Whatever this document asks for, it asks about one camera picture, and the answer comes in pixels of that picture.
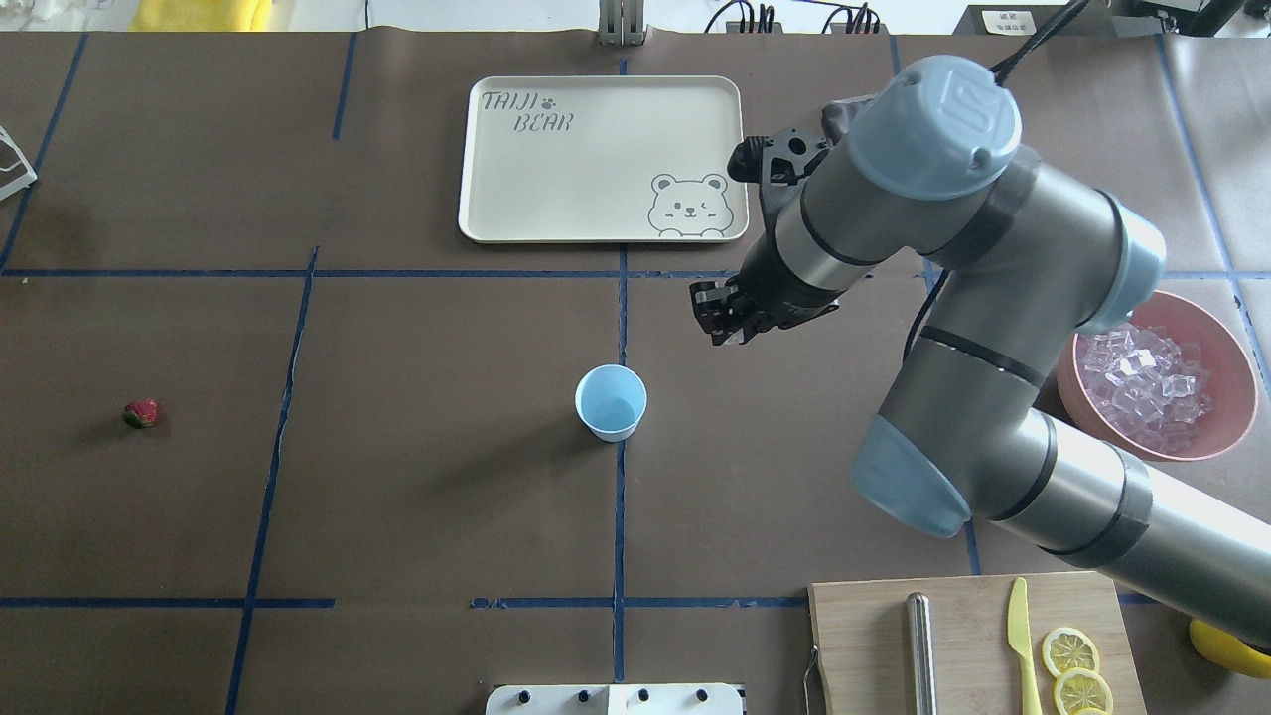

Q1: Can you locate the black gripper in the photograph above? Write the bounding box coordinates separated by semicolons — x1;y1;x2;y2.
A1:
690;268;840;345

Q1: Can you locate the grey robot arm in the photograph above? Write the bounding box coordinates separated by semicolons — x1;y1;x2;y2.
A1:
690;55;1270;652

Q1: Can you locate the light blue plastic cup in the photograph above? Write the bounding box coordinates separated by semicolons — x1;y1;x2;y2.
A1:
574;363;647;443

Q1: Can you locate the pink bowl of ice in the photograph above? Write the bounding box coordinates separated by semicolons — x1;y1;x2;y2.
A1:
1055;291;1260;462

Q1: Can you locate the cream bear tray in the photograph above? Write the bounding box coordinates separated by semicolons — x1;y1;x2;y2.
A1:
458;75;750;245

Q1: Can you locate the black power strip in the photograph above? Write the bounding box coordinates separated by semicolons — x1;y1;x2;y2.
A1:
712;11;888;36

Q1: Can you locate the yellow plastic knife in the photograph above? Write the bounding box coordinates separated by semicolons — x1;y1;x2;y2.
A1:
1005;577;1043;715

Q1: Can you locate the wooden cutting board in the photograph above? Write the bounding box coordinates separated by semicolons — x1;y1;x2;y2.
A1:
808;571;1146;714

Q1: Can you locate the lemon slices row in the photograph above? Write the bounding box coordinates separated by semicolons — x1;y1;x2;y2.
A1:
1040;627;1115;714

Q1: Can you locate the red strawberry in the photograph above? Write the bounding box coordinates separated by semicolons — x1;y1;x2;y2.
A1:
122;398;160;429

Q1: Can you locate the whole lemon near bowl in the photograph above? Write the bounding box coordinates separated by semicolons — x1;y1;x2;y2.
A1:
1188;618;1270;679

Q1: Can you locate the yellow folded cloth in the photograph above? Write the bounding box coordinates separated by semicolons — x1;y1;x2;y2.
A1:
128;0;273;33

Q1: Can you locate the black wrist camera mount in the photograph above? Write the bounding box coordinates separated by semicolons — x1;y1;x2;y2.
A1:
726;128;833;187

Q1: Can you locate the aluminium frame post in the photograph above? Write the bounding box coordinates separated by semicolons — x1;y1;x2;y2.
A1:
597;0;647;47

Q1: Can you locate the steel handled knife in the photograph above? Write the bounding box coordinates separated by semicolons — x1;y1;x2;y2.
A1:
905;592;938;714

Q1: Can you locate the white wire cup rack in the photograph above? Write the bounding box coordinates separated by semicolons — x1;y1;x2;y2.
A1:
0;127;38;201

